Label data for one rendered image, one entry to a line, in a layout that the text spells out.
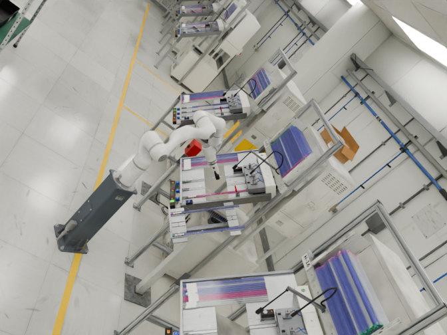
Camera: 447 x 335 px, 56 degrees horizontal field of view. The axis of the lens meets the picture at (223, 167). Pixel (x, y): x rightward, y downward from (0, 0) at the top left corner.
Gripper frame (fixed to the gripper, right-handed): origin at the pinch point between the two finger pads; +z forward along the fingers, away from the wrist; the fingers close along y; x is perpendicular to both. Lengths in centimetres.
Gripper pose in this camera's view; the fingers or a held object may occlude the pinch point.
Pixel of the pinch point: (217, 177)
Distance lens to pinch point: 352.8
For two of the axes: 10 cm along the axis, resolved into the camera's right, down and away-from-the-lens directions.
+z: 2.6, 7.9, 5.5
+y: -0.8, -5.5, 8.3
